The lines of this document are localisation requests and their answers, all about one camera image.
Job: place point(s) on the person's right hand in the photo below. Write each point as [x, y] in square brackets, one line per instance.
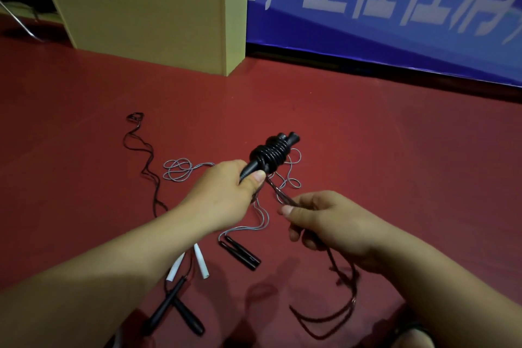
[346, 229]

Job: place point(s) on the person's left hand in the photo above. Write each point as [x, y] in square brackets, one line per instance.
[220, 197]

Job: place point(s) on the person's right thumb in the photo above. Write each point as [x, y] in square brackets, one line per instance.
[297, 213]

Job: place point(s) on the person's left thumb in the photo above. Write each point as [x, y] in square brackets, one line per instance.
[255, 180]

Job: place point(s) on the person's right forearm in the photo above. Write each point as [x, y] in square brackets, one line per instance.
[448, 290]

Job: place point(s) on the person's left forearm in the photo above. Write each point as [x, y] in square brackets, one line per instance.
[102, 274]

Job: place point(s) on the blue banner with white print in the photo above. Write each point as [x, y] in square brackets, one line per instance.
[367, 29]

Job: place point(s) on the beige wooden cabinet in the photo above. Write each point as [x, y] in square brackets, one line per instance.
[151, 5]

